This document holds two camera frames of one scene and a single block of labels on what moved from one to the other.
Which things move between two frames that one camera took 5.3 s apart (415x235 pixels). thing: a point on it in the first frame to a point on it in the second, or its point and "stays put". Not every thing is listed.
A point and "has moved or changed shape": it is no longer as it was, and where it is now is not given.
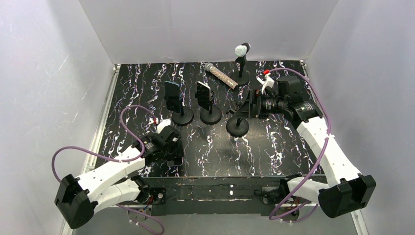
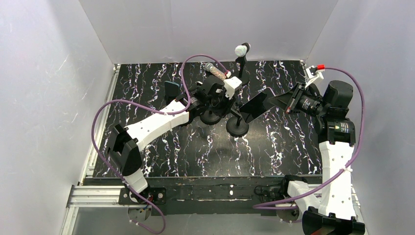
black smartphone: (175, 162) has moved or changed shape
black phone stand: (237, 126) stays put
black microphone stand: (241, 61) stays put
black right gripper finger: (243, 112) to (282, 101)
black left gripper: (174, 150) to (213, 89)
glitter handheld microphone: (220, 76) stays put
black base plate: (213, 196) stays put
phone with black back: (172, 91) stays put
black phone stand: (211, 116) stays put
